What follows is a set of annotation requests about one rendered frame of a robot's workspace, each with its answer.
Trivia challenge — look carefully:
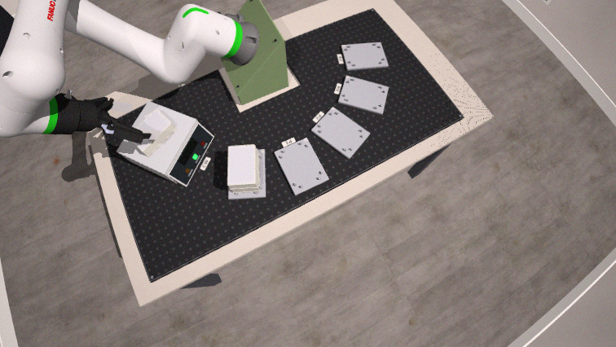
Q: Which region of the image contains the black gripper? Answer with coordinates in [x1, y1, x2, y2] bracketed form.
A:
[76, 97, 161, 144]

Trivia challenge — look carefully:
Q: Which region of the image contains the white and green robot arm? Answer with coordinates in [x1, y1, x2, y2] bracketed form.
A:
[0, 0, 259, 138]

